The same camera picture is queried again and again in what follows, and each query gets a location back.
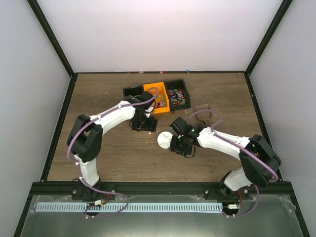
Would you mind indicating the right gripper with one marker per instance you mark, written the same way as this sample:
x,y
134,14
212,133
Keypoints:
x,y
173,146

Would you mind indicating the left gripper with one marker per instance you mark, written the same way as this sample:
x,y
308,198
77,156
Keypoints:
x,y
151,126

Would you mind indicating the white round lid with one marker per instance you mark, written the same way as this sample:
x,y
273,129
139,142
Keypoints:
x,y
164,139

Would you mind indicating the black bin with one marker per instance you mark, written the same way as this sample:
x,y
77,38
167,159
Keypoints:
x,y
133,91
177,94

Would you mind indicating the brown slotted scoop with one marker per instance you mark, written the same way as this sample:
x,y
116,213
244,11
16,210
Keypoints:
x,y
203,113

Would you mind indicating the orange candy bin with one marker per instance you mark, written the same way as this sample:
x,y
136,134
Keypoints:
x,y
162,104

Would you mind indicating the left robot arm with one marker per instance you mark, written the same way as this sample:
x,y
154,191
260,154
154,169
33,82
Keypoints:
x,y
85,140

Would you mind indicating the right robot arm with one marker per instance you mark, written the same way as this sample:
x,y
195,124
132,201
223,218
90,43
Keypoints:
x,y
259,162

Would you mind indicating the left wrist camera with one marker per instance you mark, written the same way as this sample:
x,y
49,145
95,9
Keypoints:
x,y
149,112

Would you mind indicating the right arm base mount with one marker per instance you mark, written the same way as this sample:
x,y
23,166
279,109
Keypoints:
x,y
218,191

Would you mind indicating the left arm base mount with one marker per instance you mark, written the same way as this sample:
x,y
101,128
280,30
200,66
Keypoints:
x,y
84,193

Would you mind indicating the light blue slotted rail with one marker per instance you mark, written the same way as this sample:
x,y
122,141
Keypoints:
x,y
131,207

